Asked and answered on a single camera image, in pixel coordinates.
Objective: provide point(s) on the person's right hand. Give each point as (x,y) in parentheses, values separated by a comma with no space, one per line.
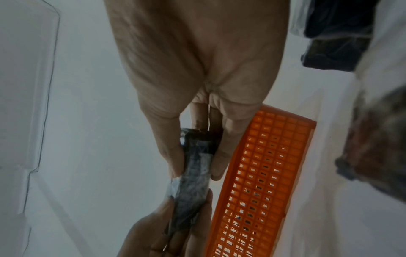
(203,50)

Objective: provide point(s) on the person's left hand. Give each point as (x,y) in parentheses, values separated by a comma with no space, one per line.
(142,233)

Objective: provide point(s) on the dark plastic-wrapped packet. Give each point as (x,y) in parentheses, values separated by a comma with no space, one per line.
(193,180)

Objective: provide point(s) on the orange plastic mesh basket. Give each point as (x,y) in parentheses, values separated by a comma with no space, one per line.
(260,180)

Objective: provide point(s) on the dark brown bagged packet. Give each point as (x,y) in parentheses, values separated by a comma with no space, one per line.
(333,54)

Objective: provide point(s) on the dark blue bagged packet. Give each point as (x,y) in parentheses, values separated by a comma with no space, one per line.
(336,17)

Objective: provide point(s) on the clear plastic container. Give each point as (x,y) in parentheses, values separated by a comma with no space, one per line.
(22,100)

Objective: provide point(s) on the brown mottled wrapped bundle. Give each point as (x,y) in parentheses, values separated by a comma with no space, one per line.
(377,140)

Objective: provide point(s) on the white plastic bag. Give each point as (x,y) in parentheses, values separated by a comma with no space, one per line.
(342,225)

